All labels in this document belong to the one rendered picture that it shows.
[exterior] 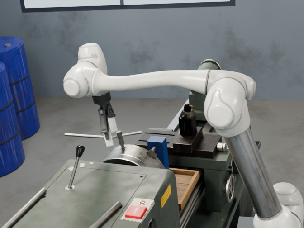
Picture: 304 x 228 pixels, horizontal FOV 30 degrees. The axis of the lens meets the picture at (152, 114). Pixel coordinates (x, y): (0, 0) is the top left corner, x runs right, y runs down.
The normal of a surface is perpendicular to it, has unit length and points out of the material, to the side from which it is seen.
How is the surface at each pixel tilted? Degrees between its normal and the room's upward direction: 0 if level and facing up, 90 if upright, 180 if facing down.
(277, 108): 0
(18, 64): 90
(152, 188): 0
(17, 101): 90
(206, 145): 0
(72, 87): 88
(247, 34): 90
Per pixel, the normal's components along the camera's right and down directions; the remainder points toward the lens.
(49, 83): -0.25, 0.43
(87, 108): -0.10, -0.90
